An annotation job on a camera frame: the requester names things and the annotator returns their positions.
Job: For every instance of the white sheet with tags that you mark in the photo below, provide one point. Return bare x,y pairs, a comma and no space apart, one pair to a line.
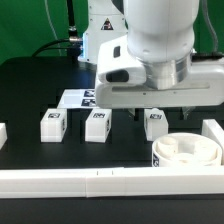
77,98

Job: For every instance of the white left fence rail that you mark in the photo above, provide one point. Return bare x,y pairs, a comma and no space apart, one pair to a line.
3,135

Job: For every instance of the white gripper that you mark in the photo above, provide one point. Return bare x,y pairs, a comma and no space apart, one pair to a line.
123,81

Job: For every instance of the white round stool seat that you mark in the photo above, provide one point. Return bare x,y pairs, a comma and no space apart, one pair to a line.
185,149

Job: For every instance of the white right fence rail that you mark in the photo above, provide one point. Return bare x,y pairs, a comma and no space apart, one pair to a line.
212,130

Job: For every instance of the white fence rail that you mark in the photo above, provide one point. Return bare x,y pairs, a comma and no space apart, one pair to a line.
3,135
212,130
47,183

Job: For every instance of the white front fence rail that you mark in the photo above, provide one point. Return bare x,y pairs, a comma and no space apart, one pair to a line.
47,183

